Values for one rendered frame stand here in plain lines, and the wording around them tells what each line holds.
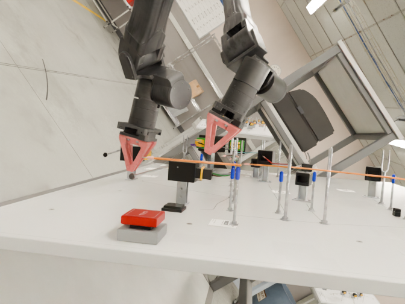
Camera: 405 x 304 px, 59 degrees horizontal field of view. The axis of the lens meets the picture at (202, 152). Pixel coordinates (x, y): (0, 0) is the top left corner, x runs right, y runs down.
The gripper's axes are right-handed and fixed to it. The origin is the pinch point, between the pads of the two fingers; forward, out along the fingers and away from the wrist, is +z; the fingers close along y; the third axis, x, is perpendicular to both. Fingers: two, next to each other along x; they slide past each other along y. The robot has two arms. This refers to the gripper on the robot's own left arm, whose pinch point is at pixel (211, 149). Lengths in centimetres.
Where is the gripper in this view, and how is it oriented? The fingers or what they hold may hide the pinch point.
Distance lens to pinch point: 73.9
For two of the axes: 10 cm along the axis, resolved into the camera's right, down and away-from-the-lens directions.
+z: -4.7, 8.7, 1.3
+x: -8.7, -4.9, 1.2
